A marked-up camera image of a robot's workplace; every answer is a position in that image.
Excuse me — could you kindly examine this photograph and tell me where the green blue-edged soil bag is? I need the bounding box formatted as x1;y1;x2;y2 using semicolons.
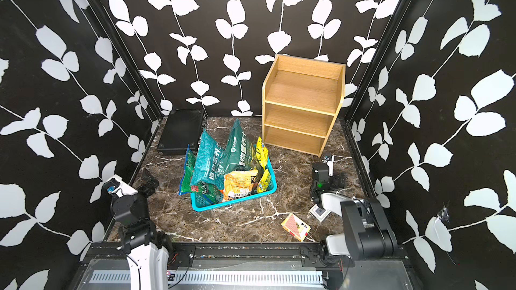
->
178;147;223;208

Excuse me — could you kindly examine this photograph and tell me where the teal and orange fertilizer bag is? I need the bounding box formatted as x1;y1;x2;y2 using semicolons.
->
191;130;224;191

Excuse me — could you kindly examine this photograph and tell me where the orange and white fertilizer bag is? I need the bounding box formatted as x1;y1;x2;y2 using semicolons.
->
223;169;259;201

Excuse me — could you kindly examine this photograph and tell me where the dark green fertilizer bag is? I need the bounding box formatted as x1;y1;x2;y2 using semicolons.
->
218;119;254;176

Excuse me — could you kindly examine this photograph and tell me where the yellow fertilizer bag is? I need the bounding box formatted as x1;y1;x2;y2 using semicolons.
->
255;137;271;193

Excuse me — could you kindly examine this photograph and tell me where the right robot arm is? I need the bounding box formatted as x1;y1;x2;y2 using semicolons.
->
310;162;399;260

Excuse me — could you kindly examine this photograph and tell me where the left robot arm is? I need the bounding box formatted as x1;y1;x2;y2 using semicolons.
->
103;169;173;289

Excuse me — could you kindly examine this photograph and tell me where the wooden two-tier shelf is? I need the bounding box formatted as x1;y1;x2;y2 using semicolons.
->
261;55;346;157

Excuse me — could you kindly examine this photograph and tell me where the small white square box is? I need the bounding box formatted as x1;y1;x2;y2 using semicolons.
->
309;205;331;222

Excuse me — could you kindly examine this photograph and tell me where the red playing card box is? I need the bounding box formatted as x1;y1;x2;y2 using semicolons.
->
281;213;311;242

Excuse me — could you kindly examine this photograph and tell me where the turquoise plastic basket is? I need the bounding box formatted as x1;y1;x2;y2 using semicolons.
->
190;158;278;212

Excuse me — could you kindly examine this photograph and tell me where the black ribbed case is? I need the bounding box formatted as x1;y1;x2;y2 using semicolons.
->
157;110;204;156

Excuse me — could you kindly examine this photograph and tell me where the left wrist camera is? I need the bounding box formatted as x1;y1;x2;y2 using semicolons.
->
103;175;138;197

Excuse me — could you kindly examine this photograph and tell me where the black front rail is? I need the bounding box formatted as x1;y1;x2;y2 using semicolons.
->
82;242;408;271

